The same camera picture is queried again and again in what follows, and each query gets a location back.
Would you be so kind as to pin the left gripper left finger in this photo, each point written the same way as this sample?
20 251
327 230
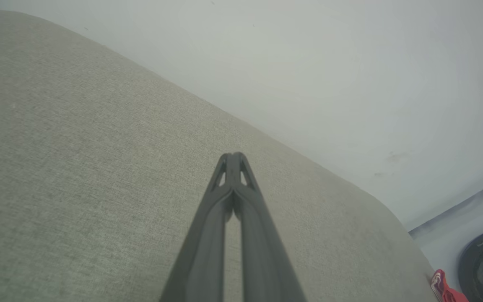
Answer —
203 251

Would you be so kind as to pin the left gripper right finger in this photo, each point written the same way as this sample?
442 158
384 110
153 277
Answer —
262 260

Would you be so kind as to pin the red garment with white stripes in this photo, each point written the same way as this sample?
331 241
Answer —
442 290

